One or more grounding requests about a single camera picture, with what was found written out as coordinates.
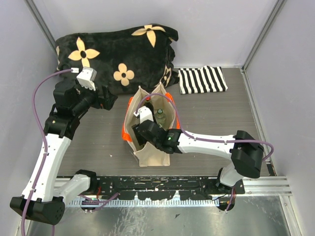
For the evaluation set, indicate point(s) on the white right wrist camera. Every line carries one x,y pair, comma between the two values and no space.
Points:
143,114

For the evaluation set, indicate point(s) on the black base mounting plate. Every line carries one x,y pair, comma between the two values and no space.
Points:
158,187

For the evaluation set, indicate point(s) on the aluminium frame rail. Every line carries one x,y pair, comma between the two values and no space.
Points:
263,186

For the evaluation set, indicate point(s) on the clear glass bottle green cap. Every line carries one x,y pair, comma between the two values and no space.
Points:
160,117

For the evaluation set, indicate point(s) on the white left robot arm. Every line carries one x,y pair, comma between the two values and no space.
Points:
40,201

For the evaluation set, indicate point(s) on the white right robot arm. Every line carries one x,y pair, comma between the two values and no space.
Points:
244,152

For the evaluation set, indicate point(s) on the black blanket beige flowers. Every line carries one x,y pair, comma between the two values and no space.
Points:
125,60

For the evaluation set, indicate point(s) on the beige canvas bag orange handles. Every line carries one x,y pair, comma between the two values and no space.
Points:
147,154

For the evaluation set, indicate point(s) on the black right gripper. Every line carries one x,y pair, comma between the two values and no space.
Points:
141,139

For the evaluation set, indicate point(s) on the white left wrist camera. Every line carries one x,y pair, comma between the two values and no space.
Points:
86,78

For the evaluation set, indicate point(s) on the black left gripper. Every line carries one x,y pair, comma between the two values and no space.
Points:
108,101

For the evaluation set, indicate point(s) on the cola bottle red cap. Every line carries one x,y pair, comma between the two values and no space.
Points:
148,104

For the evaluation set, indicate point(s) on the white slotted cable duct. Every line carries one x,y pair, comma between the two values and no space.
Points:
175,202

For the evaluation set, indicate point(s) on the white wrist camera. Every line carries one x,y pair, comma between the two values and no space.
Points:
86,78
143,114

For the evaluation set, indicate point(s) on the black white striped cloth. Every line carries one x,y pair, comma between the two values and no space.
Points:
201,80

